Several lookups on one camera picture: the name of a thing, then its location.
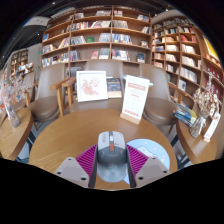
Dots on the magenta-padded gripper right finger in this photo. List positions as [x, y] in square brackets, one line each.
[138, 160]

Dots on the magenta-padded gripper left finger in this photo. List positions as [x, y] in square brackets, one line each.
[85, 160]

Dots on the grey computer mouse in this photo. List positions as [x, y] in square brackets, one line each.
[112, 156]

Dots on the round light blue mouse pad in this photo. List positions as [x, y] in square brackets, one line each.
[156, 150]

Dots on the beige padded wooden armchair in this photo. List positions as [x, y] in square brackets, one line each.
[158, 106]
[45, 100]
[103, 65]

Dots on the round wooden side table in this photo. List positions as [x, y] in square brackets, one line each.
[13, 136]
[196, 148]

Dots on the white sign on wooden base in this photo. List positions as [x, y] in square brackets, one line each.
[135, 98]

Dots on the stack of books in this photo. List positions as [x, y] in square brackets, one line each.
[185, 115]

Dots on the glass vase with dried flowers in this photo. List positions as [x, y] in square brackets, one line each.
[197, 128]

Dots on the white framed floral picture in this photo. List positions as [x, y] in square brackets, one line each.
[92, 86]

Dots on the dark cover book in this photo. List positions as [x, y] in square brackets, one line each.
[114, 87]

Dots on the small white table sign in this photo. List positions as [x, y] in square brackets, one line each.
[212, 126]

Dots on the glass vase with pink flowers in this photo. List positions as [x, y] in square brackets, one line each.
[13, 116]

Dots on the tall wooden bookshelf with books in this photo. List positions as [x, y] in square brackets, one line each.
[186, 56]

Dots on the small distant wooden bookshelf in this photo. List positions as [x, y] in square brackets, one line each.
[19, 63]

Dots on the wide wooden bookshelf with books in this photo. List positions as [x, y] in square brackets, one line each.
[96, 33]

